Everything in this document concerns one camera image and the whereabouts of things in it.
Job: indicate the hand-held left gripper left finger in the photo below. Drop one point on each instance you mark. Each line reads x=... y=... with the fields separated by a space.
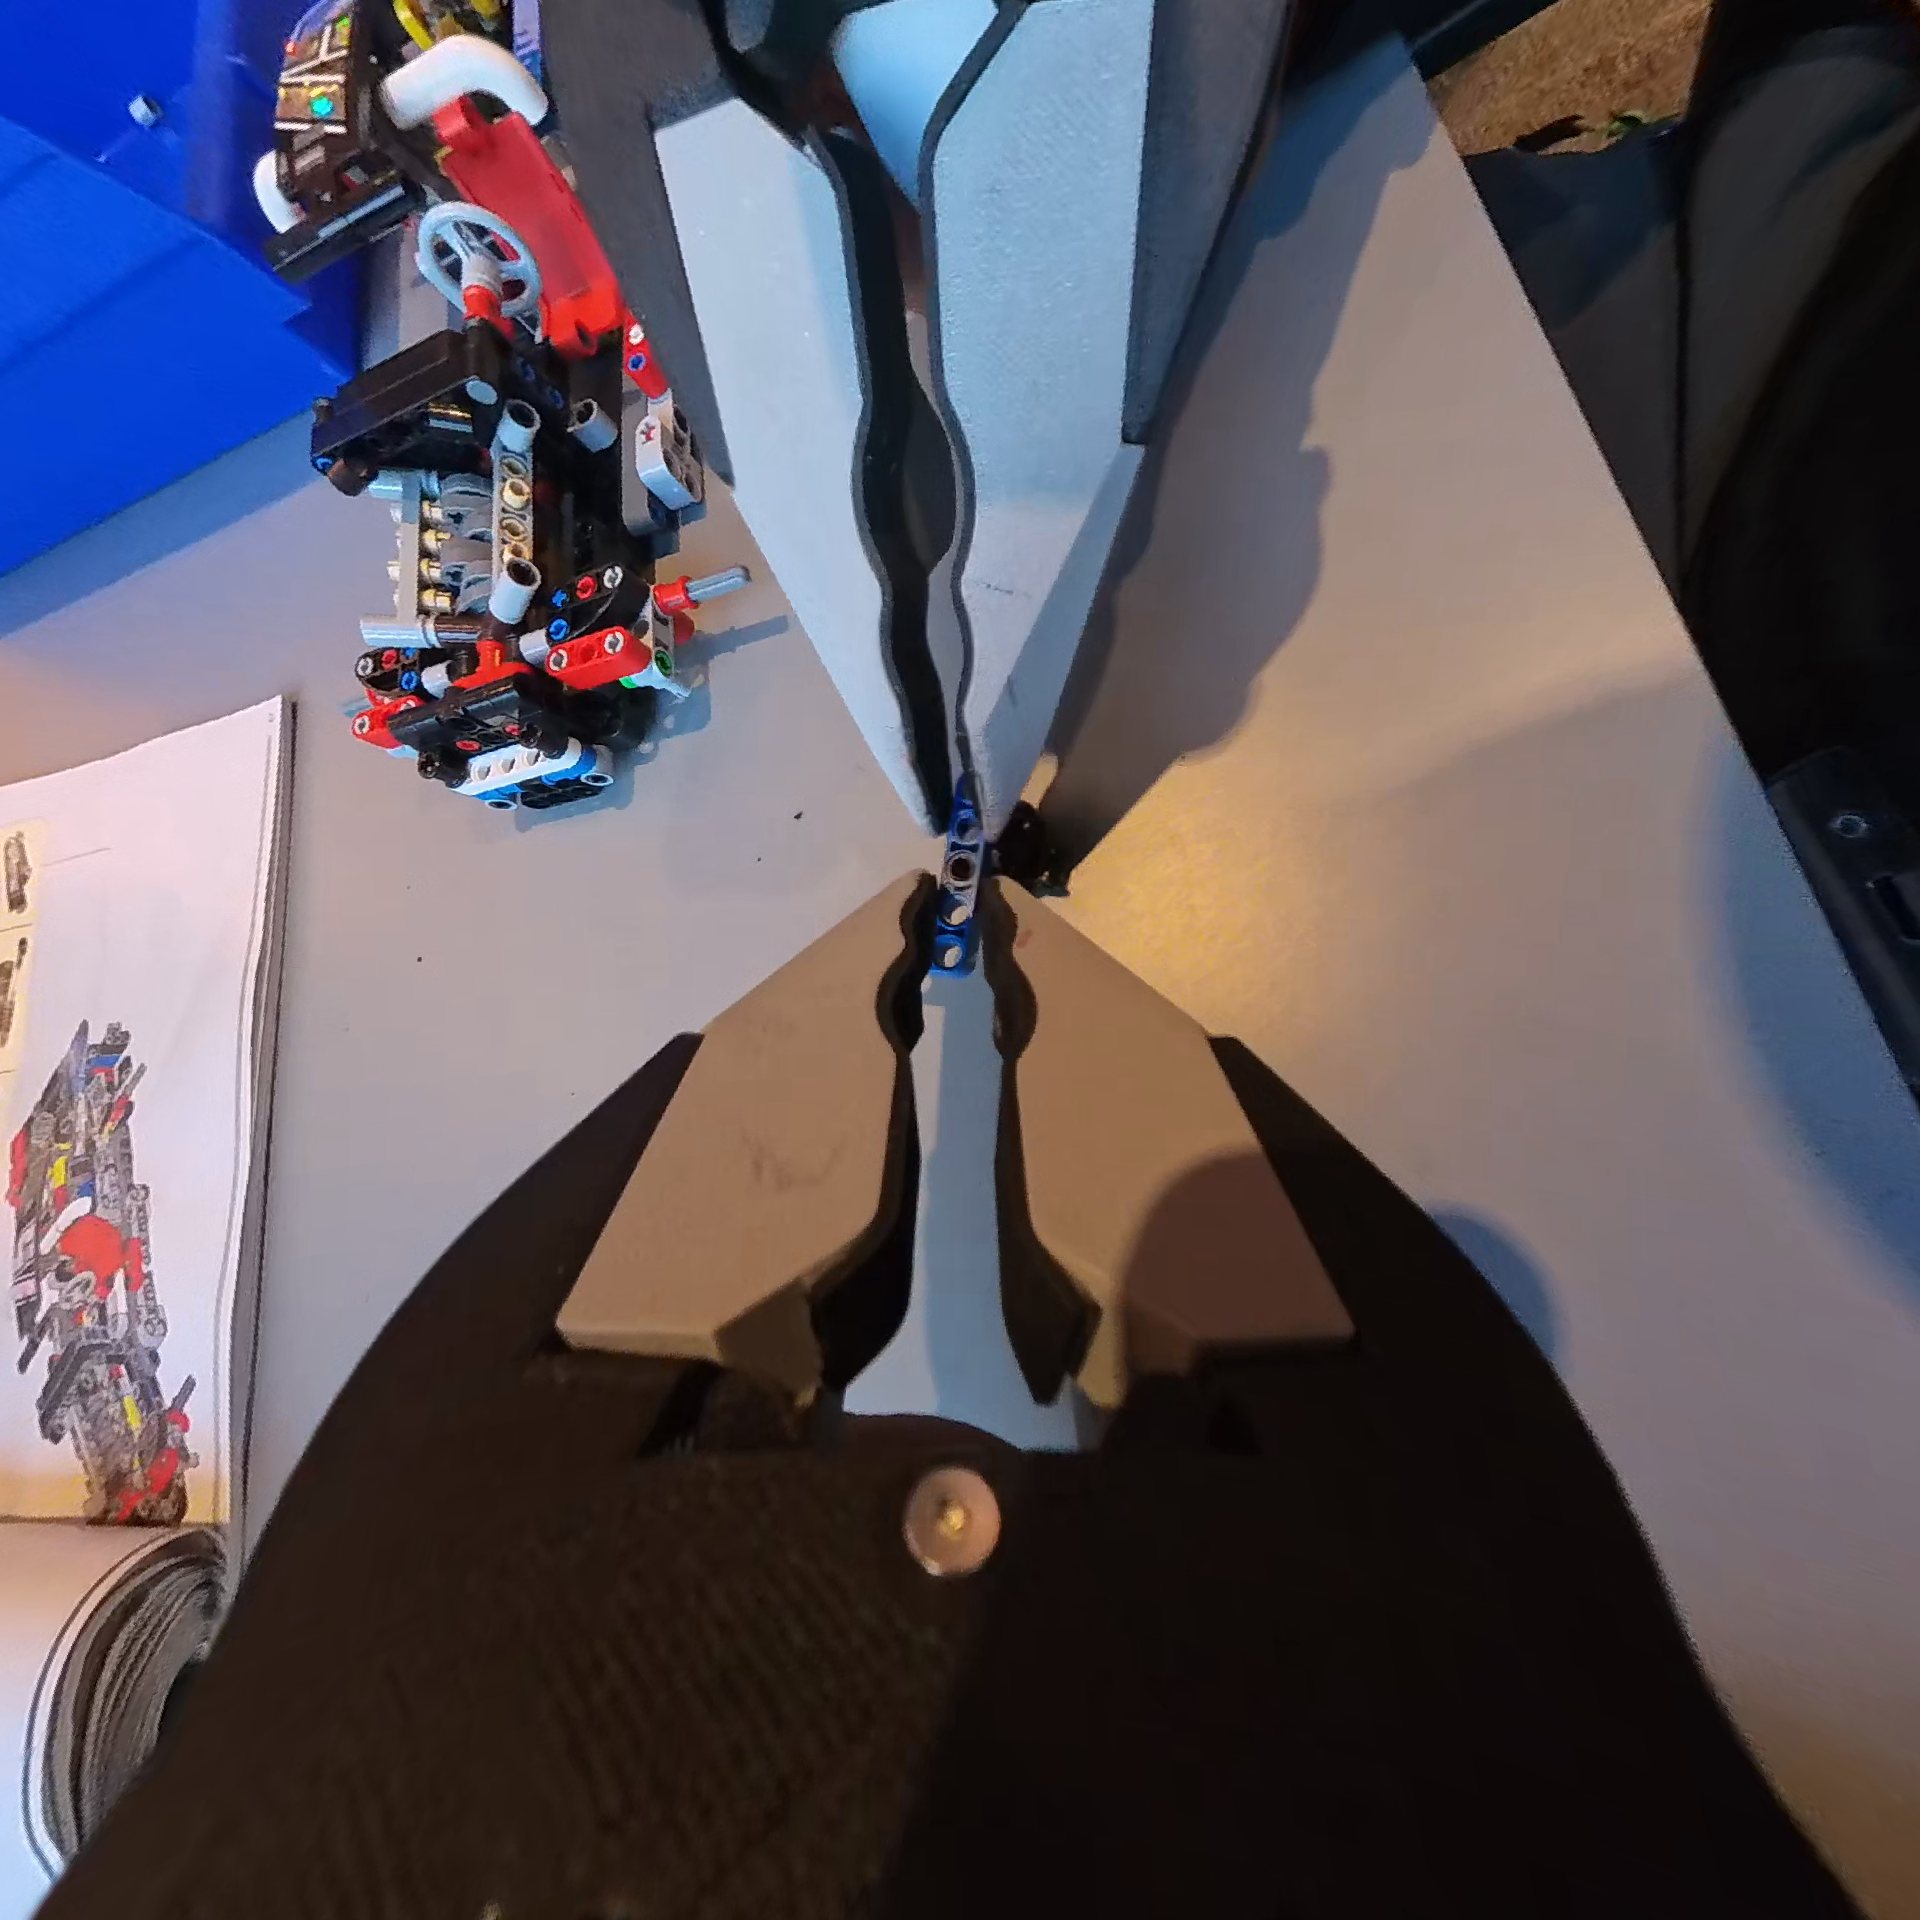
x=749 y=1172

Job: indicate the partly built toy car chassis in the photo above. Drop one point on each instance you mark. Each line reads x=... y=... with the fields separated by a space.
x=480 y=451

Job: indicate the open building instruction booklet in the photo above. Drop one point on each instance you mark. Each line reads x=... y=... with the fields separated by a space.
x=180 y=901

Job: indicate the blue plastic bin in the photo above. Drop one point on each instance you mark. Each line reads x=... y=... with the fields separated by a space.
x=120 y=375

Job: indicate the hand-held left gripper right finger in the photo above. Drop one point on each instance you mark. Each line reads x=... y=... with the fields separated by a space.
x=1184 y=1185

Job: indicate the small black toy connector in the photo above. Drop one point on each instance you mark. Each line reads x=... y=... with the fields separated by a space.
x=1030 y=839

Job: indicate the blue L-shaped toy beam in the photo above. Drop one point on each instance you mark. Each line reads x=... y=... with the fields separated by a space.
x=956 y=950

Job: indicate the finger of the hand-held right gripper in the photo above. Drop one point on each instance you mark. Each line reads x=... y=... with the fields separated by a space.
x=1035 y=301
x=764 y=375

